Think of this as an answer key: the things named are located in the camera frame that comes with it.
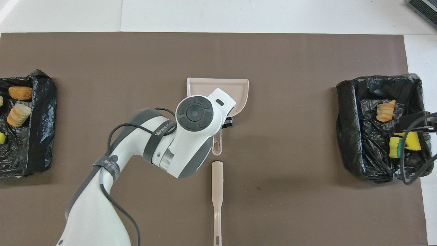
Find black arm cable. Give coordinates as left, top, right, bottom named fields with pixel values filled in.
left=399, top=112, right=437, bottom=185
left=99, top=107, right=178, bottom=246

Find black ribbed device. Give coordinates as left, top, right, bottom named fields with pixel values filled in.
left=406, top=0, right=437, bottom=29

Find beige plastic dustpan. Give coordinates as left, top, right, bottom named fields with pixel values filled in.
left=186, top=78, right=250, bottom=156

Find beige hand brush black bristles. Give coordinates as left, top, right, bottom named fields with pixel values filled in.
left=211, top=161, right=224, bottom=246

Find bin lined with black bag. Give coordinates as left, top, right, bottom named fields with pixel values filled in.
left=0, top=69, right=57, bottom=178
left=336, top=73, right=434, bottom=182

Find beige orange rock chunk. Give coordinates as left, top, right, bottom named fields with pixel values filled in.
left=376, top=99, right=396, bottom=123

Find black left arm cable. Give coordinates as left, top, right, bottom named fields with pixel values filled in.
left=99, top=107, right=178, bottom=246

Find brown oval bread roll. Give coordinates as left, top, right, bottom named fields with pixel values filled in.
left=8, top=86, right=33, bottom=101

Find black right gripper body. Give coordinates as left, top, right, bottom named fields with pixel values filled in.
left=425, top=112, right=437, bottom=133

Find yellow green sponge piece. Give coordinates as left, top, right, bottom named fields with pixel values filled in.
left=389, top=137, right=404, bottom=159

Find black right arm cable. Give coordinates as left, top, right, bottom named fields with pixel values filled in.
left=399, top=112, right=437, bottom=185

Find brown table mat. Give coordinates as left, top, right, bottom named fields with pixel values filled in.
left=0, top=32, right=429, bottom=246

